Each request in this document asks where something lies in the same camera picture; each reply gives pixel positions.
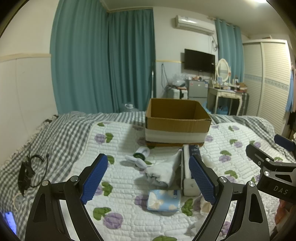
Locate white louvered wardrobe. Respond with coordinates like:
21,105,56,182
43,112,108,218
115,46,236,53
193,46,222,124
243,39,292,134

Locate brown cardboard box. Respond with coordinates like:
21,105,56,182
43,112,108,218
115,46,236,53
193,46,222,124
145,98,212,147

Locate oval vanity mirror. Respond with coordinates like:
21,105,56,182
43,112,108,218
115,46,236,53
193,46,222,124
215,58,231,85

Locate white floral quilt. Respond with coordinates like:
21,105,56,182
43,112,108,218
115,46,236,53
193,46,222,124
59,120,296,241

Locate teal curtain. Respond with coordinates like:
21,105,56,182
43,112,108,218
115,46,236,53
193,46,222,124
50,1,156,114
215,19,244,82

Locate silver mini fridge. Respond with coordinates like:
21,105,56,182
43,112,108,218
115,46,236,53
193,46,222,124
187,80,208,105

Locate blue phone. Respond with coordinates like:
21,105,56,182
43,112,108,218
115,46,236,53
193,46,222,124
4,211,17,235

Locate black wall television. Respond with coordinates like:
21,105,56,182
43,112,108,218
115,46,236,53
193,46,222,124
184,49,215,74

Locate white foam long box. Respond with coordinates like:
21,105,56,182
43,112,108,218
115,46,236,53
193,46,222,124
181,145,201,197

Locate white green socks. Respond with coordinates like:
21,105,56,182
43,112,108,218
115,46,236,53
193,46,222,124
125,146,150,169

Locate white dressing table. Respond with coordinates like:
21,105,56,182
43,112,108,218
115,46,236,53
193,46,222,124
206,87,243,116

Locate grey checkered bedsheet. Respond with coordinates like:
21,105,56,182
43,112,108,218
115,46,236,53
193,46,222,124
1,112,288,240

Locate black cable bundle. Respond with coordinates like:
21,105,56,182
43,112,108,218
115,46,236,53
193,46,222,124
17,142,50,197

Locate teal curtain left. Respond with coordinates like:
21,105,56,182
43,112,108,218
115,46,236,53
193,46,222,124
50,1,156,114

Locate white towel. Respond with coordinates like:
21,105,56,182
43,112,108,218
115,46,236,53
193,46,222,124
145,149,182,188

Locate white air conditioner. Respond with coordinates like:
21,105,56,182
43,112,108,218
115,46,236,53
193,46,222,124
175,15,215,36

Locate teal curtain right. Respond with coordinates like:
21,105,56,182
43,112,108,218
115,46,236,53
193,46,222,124
215,19,244,82

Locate cream lace cloth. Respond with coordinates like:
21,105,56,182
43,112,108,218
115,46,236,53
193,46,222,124
200,196,212,216

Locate light blue patterned cloth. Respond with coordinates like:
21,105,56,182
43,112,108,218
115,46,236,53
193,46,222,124
147,189,181,212

